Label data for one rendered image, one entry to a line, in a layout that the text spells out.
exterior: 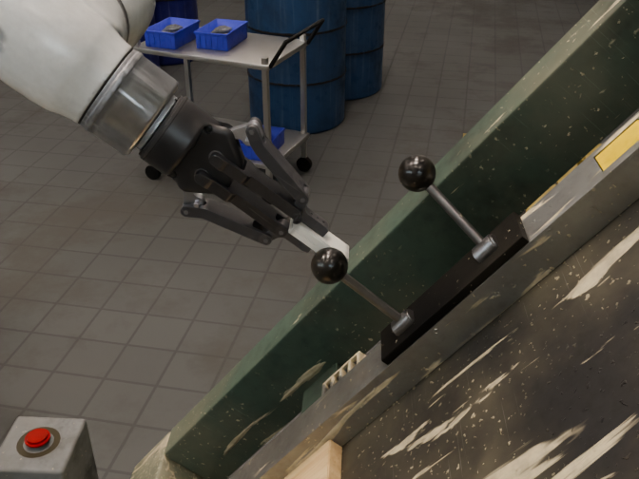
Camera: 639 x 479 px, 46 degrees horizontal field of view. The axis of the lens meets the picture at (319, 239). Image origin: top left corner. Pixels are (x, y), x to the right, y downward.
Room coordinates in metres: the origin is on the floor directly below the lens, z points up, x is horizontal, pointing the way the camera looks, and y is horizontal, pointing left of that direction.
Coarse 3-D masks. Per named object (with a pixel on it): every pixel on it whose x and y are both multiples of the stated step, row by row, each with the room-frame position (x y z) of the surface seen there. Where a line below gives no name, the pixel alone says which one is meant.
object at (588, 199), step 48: (576, 192) 0.62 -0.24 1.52; (624, 192) 0.60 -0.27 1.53; (576, 240) 0.60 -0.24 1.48; (480, 288) 0.61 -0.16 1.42; (528, 288) 0.61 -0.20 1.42; (432, 336) 0.61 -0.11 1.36; (336, 384) 0.66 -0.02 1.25; (384, 384) 0.61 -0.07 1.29; (288, 432) 0.65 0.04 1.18; (336, 432) 0.62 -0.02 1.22
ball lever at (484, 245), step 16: (416, 160) 0.68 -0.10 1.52; (400, 176) 0.68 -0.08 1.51; (416, 176) 0.67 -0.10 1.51; (432, 176) 0.68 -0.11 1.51; (432, 192) 0.67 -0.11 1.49; (448, 208) 0.66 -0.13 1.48; (464, 224) 0.65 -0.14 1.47; (480, 240) 0.64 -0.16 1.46; (496, 240) 0.63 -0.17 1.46; (480, 256) 0.62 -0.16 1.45
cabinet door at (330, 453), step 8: (328, 440) 0.62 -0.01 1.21; (320, 448) 0.61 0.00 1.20; (328, 448) 0.60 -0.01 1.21; (336, 448) 0.61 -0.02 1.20; (312, 456) 0.61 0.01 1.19; (320, 456) 0.60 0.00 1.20; (328, 456) 0.59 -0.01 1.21; (336, 456) 0.60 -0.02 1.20; (304, 464) 0.61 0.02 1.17; (312, 464) 0.60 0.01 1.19; (320, 464) 0.59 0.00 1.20; (328, 464) 0.58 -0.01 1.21; (336, 464) 0.59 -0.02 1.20; (296, 472) 0.61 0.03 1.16; (304, 472) 0.60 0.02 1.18; (312, 472) 0.59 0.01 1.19; (320, 472) 0.58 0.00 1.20; (328, 472) 0.57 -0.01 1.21; (336, 472) 0.57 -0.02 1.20
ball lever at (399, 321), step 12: (324, 252) 0.65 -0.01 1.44; (336, 252) 0.65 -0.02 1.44; (312, 264) 0.64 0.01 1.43; (324, 264) 0.63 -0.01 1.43; (336, 264) 0.63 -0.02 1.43; (324, 276) 0.63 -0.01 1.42; (336, 276) 0.63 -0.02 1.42; (348, 276) 0.64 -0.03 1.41; (360, 288) 0.64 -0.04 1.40; (372, 300) 0.64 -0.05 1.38; (384, 312) 0.64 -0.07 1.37; (396, 312) 0.64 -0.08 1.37; (408, 312) 0.64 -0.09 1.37; (396, 324) 0.63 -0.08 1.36; (408, 324) 0.63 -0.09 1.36
